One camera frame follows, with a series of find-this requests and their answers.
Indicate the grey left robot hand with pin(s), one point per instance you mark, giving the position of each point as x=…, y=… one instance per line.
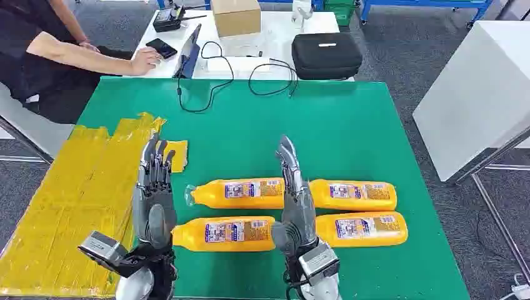
x=153, y=207

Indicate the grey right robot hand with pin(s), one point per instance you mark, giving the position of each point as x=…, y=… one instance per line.
x=298, y=215

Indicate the orange drink bottle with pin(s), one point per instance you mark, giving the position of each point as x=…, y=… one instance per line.
x=244, y=200
x=360, y=242
x=194, y=236
x=352, y=205

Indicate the yellow plastic sheet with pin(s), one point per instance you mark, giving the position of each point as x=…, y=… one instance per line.
x=74, y=186

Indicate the green table mat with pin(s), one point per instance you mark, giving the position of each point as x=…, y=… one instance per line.
x=290, y=132

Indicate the white seat with metal legs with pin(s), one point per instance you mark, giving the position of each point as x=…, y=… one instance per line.
x=37, y=132

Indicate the dark tablet computer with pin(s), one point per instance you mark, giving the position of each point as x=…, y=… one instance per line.
x=190, y=58

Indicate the black smartphone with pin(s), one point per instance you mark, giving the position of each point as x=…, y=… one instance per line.
x=161, y=48

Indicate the black zipped carry case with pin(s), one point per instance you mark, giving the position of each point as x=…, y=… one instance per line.
x=327, y=58

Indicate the flat white box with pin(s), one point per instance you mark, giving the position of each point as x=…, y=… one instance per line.
x=236, y=66

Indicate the person's left hand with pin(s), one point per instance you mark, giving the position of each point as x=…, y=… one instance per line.
x=89, y=46

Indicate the white desk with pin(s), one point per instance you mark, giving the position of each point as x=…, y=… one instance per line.
x=273, y=37

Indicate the black radio with antennas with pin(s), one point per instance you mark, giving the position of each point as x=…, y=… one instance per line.
x=165, y=20

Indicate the person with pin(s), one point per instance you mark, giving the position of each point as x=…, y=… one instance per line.
x=25, y=70

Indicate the brown cardboard box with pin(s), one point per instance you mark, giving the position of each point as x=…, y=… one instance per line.
x=236, y=20

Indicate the white plastic gadget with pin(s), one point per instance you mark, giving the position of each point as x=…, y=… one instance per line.
x=301, y=10

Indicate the green plastic crate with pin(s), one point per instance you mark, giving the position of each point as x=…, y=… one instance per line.
x=341, y=12

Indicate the white table with metal legs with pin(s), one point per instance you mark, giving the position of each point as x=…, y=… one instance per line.
x=476, y=95

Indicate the white power adapter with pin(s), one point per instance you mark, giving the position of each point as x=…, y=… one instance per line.
x=521, y=291

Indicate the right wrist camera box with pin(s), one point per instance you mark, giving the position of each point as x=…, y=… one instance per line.
x=319, y=261

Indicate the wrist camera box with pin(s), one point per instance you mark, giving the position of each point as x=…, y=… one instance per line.
x=101, y=246
x=319, y=261

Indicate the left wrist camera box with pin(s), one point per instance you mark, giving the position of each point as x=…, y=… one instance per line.
x=101, y=246

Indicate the blue metal rack frame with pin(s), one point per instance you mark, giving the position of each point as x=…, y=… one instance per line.
x=160, y=3

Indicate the blue metal cart frame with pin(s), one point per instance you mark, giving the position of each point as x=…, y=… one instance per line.
x=414, y=3

